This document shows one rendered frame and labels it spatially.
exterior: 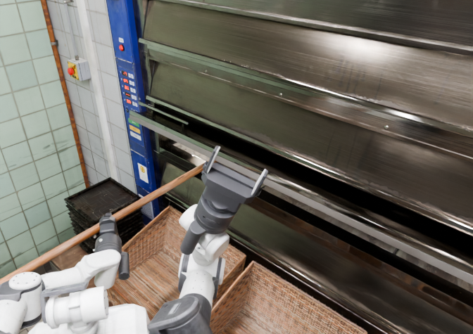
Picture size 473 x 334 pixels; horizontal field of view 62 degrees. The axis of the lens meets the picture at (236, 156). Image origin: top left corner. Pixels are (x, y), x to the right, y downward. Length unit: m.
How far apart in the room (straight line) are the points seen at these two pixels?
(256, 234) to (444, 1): 1.13
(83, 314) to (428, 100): 0.95
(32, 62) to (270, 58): 1.61
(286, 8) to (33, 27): 1.64
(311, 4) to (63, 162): 2.07
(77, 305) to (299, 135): 0.86
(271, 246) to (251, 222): 0.14
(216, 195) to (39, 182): 2.10
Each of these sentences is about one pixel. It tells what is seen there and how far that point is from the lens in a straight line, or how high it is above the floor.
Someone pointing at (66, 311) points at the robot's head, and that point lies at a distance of 0.91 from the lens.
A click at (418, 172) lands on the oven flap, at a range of 1.23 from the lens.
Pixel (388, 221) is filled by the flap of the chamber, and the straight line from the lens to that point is 1.25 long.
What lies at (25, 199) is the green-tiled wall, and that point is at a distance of 2.85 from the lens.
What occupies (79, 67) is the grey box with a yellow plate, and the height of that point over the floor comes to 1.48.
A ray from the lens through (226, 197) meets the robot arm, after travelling 0.83.
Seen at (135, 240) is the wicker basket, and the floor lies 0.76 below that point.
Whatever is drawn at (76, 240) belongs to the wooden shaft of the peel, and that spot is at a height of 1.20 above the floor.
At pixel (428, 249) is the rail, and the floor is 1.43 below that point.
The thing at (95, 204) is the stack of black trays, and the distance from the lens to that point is 2.17.
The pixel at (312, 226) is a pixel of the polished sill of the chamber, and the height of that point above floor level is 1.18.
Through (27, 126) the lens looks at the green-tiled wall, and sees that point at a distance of 2.67.
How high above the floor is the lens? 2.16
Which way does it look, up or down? 31 degrees down
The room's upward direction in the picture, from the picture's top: straight up
